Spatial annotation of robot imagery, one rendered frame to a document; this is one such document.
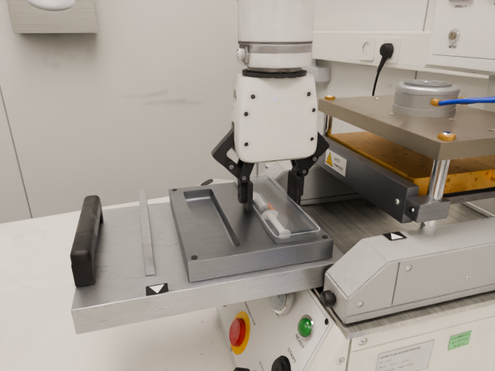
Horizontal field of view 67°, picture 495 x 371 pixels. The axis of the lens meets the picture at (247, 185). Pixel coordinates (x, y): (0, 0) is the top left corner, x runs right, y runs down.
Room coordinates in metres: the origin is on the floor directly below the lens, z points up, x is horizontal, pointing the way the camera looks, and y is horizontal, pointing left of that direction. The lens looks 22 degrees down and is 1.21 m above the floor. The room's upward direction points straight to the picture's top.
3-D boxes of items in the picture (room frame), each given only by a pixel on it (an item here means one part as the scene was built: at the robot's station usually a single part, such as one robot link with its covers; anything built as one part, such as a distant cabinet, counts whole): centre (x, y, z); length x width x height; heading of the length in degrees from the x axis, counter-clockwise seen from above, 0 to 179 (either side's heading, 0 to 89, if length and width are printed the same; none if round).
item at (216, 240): (0.44, 0.01, 0.98); 0.20 x 0.17 x 0.03; 16
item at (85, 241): (0.39, 0.19, 0.99); 0.15 x 0.02 x 0.04; 16
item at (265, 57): (0.45, -0.03, 1.18); 0.09 x 0.08 x 0.03; 106
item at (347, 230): (0.52, -0.27, 0.93); 0.46 x 0.35 x 0.01; 106
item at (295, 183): (0.47, -0.07, 1.03); 0.03 x 0.03 x 0.07; 16
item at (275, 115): (0.45, -0.03, 1.12); 0.10 x 0.08 x 0.11; 106
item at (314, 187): (0.63, -0.13, 0.96); 0.25 x 0.05 x 0.07; 106
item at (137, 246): (0.43, 0.06, 0.97); 0.30 x 0.22 x 0.08; 106
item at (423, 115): (0.50, -0.28, 1.08); 0.31 x 0.24 x 0.13; 16
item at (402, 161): (0.51, -0.24, 1.07); 0.22 x 0.17 x 0.10; 16
